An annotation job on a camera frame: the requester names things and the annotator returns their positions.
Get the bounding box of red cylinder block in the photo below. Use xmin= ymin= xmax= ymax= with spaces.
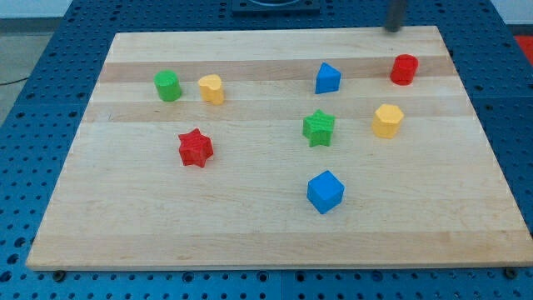
xmin=390 ymin=54 xmax=419 ymax=86

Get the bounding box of red object at edge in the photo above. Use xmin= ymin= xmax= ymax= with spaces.
xmin=515 ymin=35 xmax=533 ymax=64

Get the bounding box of green cylinder block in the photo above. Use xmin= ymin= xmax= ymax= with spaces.
xmin=153 ymin=70 xmax=182 ymax=102

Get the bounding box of blue cube block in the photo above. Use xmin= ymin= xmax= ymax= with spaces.
xmin=306 ymin=170 xmax=345 ymax=214

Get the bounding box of wooden board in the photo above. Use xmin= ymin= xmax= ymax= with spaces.
xmin=27 ymin=26 xmax=532 ymax=271

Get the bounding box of yellow hexagon block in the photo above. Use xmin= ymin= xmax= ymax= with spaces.
xmin=371 ymin=104 xmax=404 ymax=139

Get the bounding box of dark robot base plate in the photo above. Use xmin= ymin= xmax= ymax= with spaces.
xmin=231 ymin=0 xmax=321 ymax=15

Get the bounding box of blue triangle block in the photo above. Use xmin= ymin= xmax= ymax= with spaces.
xmin=315 ymin=62 xmax=341 ymax=94

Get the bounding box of green star block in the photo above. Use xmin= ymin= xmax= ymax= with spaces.
xmin=302 ymin=109 xmax=336 ymax=148

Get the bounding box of red star block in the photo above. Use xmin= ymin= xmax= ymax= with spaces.
xmin=177 ymin=128 xmax=214 ymax=168

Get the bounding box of yellow heart block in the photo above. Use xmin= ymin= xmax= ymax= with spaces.
xmin=197 ymin=74 xmax=225 ymax=105

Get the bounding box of black cable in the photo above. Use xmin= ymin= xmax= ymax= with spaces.
xmin=0 ymin=76 xmax=30 ymax=87

